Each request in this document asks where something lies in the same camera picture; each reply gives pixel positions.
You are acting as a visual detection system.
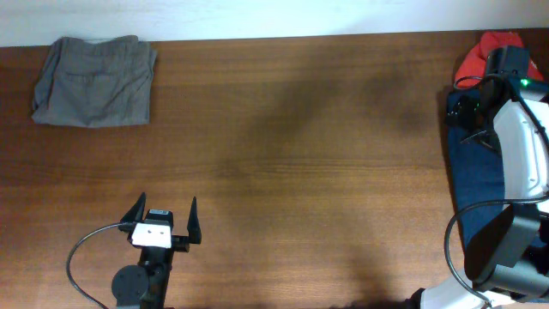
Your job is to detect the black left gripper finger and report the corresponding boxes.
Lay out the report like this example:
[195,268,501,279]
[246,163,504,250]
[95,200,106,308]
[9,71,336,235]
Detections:
[187,197,202,245]
[118,192,147,232]

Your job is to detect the grey shorts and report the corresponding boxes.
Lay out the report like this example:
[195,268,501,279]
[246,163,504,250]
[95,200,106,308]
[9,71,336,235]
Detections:
[32,35,157,128]

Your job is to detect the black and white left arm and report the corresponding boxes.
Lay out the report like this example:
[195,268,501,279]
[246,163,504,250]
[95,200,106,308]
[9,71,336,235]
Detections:
[112,193,202,309]

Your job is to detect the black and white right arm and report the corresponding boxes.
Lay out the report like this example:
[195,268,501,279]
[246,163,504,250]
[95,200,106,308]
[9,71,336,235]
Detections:
[408,74,548,308]

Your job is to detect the red garment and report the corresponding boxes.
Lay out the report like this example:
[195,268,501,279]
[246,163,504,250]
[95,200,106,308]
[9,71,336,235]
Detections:
[454,32,544,90]

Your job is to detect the navy blue garment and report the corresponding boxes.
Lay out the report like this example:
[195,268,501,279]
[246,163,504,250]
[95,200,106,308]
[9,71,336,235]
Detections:
[445,79,549,250]

